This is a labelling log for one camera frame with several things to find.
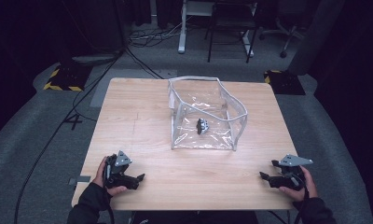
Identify person's left hand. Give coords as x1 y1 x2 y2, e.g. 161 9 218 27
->
92 155 129 197

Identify left hand-held gripper cable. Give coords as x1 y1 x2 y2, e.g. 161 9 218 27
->
105 186 116 224

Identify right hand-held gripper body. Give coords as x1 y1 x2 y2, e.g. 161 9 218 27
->
276 154 314 191

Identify right hand-held gripper cable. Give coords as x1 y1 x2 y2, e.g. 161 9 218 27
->
295 181 311 224

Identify person's right hand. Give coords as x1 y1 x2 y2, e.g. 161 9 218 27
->
278 165 319 203

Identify office swivel chair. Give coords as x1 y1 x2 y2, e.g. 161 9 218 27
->
257 12 304 60

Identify transparent plastic bag grey trim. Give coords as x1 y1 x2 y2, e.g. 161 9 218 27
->
167 75 249 152

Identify grey tape strip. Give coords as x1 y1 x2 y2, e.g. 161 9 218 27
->
68 175 92 187

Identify grey curtain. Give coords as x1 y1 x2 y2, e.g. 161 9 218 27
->
287 0 346 76

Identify long black floor cable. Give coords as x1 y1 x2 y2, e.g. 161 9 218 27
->
13 46 127 224

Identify bundle of floor cables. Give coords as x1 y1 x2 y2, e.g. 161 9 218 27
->
128 18 184 49

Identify black yellow striped floor plate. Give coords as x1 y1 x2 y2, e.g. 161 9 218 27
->
263 69 307 96
43 63 93 92

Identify person's legs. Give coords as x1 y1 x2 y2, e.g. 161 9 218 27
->
129 210 261 224

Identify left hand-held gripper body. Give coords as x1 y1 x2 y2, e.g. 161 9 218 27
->
103 149 138 189

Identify black tape cross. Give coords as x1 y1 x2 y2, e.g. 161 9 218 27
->
62 113 83 132

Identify white desk frame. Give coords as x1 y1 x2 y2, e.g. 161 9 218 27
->
177 0 256 58

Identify white toy car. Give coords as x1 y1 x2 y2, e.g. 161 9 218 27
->
196 117 210 136

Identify hand-held gripper cable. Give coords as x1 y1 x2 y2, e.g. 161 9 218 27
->
295 181 311 224
105 186 116 224

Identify black metal chair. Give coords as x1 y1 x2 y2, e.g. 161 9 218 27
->
204 0 259 64

